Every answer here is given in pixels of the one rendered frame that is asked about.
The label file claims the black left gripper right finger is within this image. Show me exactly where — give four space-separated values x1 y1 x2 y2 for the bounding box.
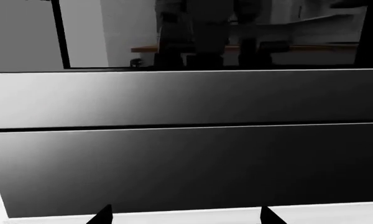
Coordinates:
260 205 288 224

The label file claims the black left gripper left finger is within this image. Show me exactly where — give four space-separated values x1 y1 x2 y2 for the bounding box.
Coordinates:
86 203 114 224

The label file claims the black glass microwave door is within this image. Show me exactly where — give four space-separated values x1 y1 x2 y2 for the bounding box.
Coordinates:
0 0 373 73

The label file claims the narrow glossy black front panel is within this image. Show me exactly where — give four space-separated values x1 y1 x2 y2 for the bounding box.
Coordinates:
0 68 373 130

